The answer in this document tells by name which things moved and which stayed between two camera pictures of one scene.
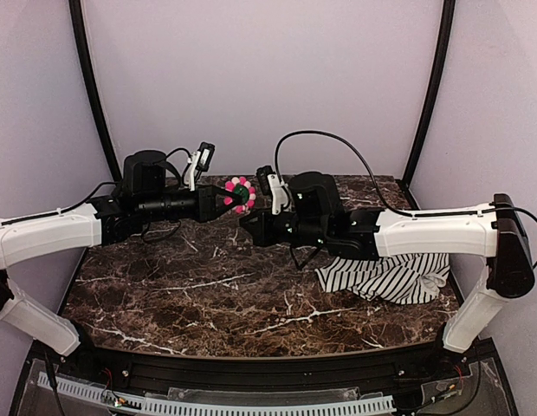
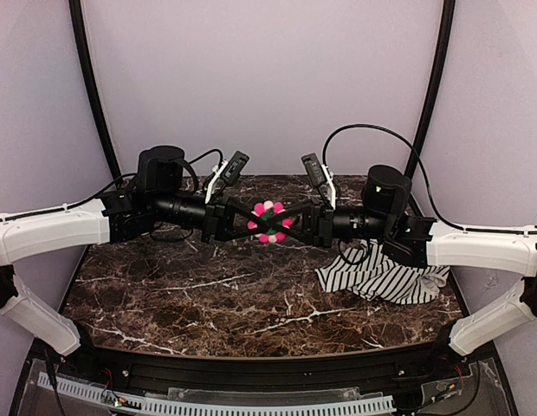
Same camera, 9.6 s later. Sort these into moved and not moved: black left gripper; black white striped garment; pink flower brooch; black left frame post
Moved: pink flower brooch; black left gripper
Not moved: black white striped garment; black left frame post
